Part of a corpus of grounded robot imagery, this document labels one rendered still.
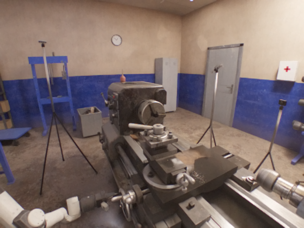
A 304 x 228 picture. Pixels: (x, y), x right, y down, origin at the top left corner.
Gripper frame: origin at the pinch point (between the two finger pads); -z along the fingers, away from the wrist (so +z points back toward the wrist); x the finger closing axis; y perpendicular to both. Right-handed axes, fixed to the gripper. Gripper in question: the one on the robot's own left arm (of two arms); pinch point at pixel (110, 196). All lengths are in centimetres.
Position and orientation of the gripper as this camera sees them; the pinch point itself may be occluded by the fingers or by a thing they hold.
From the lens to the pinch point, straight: 111.8
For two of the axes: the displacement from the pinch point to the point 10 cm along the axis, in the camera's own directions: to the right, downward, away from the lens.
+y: 4.6, 3.8, -8.1
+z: -8.9, 1.4, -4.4
